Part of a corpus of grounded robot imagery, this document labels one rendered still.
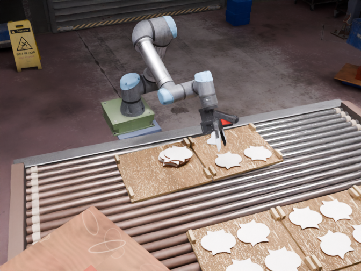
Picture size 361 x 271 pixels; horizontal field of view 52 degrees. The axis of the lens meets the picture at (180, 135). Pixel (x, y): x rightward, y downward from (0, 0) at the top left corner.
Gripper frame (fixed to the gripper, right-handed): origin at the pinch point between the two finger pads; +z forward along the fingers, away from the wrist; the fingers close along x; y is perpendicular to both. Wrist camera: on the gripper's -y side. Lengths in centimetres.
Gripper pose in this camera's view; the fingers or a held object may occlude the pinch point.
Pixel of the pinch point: (223, 149)
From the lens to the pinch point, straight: 168.1
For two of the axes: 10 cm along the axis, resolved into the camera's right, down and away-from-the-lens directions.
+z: 2.2, 9.7, 0.7
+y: -9.3, 1.9, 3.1
